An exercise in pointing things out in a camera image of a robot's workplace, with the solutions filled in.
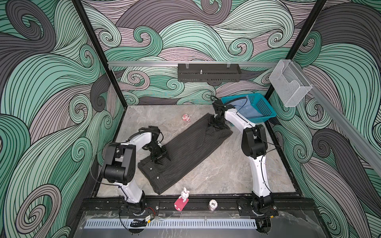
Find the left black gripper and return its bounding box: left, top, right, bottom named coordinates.
left=145, top=143, right=170, bottom=163

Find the dark grey pinstriped shirt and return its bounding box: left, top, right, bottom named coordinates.
left=138, top=114, right=233, bottom=194

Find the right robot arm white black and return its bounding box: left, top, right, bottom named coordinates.
left=209, top=95, right=277, bottom=216

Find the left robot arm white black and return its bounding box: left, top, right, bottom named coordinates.
left=100, top=126, right=169, bottom=213

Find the light blue shirt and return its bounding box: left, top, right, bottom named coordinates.
left=231, top=97, right=262, bottom=119

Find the small pink figurine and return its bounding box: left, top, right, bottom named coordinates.
left=182, top=114, right=191, bottom=122

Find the teal plastic basket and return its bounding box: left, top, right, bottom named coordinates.
left=221, top=93, right=276, bottom=124

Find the white bunny on pink stand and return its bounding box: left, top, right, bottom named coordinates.
left=174, top=188, right=190, bottom=211

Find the small white round jar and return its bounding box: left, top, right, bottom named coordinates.
left=208, top=199, right=218, bottom=211

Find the black perforated wall shelf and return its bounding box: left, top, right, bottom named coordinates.
left=177, top=63, right=242, bottom=84

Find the aluminium rail back wall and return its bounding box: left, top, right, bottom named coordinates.
left=107, top=60, right=278, bottom=68

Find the aluminium rail wall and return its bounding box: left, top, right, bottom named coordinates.
left=107, top=60, right=278, bottom=68
left=295, top=63, right=381, bottom=175

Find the clear acrylic wall holder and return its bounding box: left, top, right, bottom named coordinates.
left=269, top=59, right=312, bottom=107

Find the white slotted cable duct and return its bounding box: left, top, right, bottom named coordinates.
left=84, top=218, right=257, bottom=230

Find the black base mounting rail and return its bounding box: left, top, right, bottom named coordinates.
left=79, top=193, right=317, bottom=217

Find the aluminium rail right wall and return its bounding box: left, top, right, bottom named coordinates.
left=295, top=63, right=381, bottom=175

